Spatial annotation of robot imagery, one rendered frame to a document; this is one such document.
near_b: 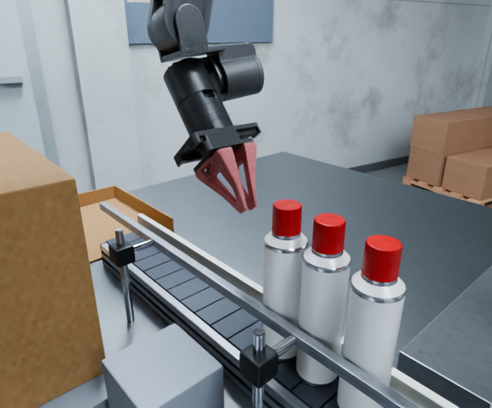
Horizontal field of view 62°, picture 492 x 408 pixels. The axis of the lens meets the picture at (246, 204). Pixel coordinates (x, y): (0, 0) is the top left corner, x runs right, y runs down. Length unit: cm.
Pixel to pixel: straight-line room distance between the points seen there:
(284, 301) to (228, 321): 14
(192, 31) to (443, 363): 51
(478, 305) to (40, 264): 61
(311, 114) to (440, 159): 108
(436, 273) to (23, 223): 72
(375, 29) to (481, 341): 349
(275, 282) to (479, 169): 301
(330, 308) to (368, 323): 6
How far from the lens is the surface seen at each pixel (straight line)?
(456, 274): 90
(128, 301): 69
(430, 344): 62
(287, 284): 48
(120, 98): 267
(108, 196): 120
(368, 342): 43
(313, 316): 46
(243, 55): 58
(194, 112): 51
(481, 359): 63
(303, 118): 352
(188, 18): 53
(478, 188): 344
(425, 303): 79
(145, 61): 283
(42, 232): 48
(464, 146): 373
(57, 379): 58
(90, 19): 262
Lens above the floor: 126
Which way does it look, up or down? 23 degrees down
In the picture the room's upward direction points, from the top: straight up
